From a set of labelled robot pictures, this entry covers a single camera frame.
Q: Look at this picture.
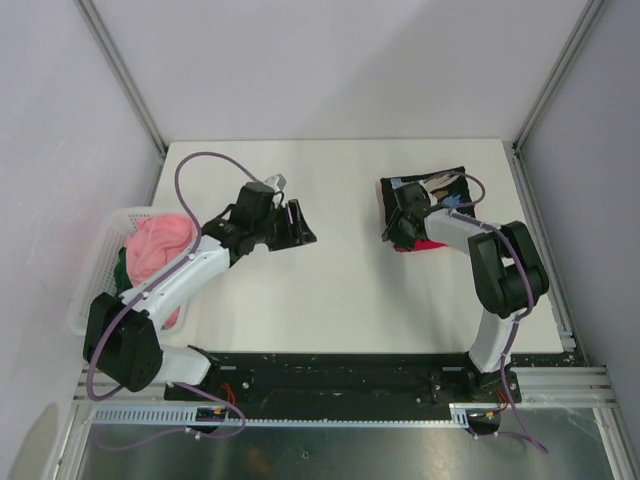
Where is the white slotted cable duct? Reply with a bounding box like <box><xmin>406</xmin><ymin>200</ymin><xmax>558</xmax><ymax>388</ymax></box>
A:
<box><xmin>92</xmin><ymin>403</ymin><xmax>501</xmax><ymax>428</ymax></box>

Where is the black t-shirt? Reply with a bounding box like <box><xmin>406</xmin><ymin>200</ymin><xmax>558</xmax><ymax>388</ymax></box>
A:
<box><xmin>380</xmin><ymin>167</ymin><xmax>471</xmax><ymax>252</ymax></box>

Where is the white plastic basket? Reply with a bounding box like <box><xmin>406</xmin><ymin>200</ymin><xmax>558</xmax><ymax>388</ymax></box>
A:
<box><xmin>67</xmin><ymin>206</ymin><xmax>199</xmax><ymax>337</ymax></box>

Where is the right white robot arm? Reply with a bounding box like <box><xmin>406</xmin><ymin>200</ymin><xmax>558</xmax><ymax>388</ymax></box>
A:
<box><xmin>381</xmin><ymin>179</ymin><xmax>549</xmax><ymax>401</ymax></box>

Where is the red t-shirt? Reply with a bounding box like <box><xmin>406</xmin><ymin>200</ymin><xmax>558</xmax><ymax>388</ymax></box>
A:
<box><xmin>379</xmin><ymin>182</ymin><xmax>451</xmax><ymax>254</ymax></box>

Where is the green t-shirt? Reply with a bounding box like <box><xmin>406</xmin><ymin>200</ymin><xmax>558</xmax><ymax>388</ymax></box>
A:
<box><xmin>113</xmin><ymin>247</ymin><xmax>132</xmax><ymax>296</ymax></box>

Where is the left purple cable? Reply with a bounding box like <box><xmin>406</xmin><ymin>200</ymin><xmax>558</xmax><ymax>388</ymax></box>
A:
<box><xmin>87</xmin><ymin>151</ymin><xmax>269</xmax><ymax>451</ymax></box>

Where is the aluminium frame post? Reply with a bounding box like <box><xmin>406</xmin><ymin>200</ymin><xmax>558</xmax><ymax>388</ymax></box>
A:
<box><xmin>511</xmin><ymin>0</ymin><xmax>611</xmax><ymax>152</ymax></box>
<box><xmin>74</xmin><ymin>0</ymin><xmax>168</xmax><ymax>158</ymax></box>

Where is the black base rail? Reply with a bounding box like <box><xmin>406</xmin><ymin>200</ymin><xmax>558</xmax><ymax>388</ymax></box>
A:
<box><xmin>164</xmin><ymin>352</ymin><xmax>522</xmax><ymax>422</ymax></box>

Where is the right aluminium frame post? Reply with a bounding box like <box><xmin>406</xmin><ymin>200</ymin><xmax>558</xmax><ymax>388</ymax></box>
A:
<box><xmin>511</xmin><ymin>0</ymin><xmax>611</xmax><ymax>152</ymax></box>

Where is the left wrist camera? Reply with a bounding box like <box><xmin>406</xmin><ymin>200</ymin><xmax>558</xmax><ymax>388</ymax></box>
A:
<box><xmin>263</xmin><ymin>173</ymin><xmax>287</xmax><ymax>192</ymax></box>

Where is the pink t-shirt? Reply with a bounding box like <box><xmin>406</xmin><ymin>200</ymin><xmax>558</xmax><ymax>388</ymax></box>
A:
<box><xmin>123</xmin><ymin>213</ymin><xmax>197</xmax><ymax>331</ymax></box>

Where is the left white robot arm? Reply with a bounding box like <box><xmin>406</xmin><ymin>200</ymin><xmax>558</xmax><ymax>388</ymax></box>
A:
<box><xmin>83</xmin><ymin>182</ymin><xmax>317</xmax><ymax>400</ymax></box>

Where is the left aluminium frame post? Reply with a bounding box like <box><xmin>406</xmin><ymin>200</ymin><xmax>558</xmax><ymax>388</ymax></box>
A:
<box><xmin>74</xmin><ymin>0</ymin><xmax>168</xmax><ymax>158</ymax></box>

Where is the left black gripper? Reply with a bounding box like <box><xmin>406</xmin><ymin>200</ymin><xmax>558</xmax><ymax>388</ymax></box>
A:
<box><xmin>252</xmin><ymin>199</ymin><xmax>315</xmax><ymax>251</ymax></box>

